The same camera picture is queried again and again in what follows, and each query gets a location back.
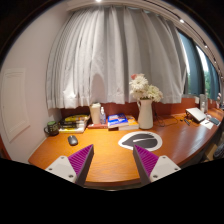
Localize grey computer mouse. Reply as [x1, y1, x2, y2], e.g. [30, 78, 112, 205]
[68, 135, 78, 146]

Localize white flower bouquet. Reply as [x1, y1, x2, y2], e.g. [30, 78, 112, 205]
[129, 73, 163, 102]

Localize round grey white mousepad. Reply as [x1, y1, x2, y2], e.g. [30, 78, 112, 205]
[118, 131, 163, 151]

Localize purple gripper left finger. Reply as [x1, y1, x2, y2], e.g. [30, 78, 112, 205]
[46, 145, 94, 186]

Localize blue book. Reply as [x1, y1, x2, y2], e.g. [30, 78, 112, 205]
[108, 113, 128, 129]

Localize white paper sheet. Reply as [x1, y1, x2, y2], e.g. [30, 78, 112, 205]
[200, 120, 214, 129]

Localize red flat book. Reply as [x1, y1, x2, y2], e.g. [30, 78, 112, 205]
[88, 124, 108, 129]

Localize black cable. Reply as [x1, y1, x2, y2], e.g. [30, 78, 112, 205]
[152, 103, 188, 128]

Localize white curtain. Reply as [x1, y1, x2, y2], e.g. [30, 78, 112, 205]
[46, 6, 186, 109]

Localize white wall panel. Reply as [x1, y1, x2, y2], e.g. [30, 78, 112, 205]
[1, 68, 30, 141]

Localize white ceramic pitcher vase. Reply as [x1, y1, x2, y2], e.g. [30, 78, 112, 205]
[137, 99, 153, 129]

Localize dark green mug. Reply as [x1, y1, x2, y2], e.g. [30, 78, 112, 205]
[44, 121, 59, 136]

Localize stack of dark books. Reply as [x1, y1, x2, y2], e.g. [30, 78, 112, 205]
[59, 114, 90, 133]

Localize orange book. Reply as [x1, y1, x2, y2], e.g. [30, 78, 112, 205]
[126, 115, 139, 130]

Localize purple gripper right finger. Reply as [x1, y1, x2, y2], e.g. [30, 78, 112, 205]
[133, 145, 180, 185]

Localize white laptop device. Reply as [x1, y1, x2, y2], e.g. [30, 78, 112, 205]
[186, 108, 206, 122]

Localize clear sanitizer bottle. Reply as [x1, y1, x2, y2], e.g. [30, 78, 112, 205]
[100, 107, 106, 124]

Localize white cylindrical container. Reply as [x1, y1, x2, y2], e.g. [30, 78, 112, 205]
[90, 103, 101, 124]

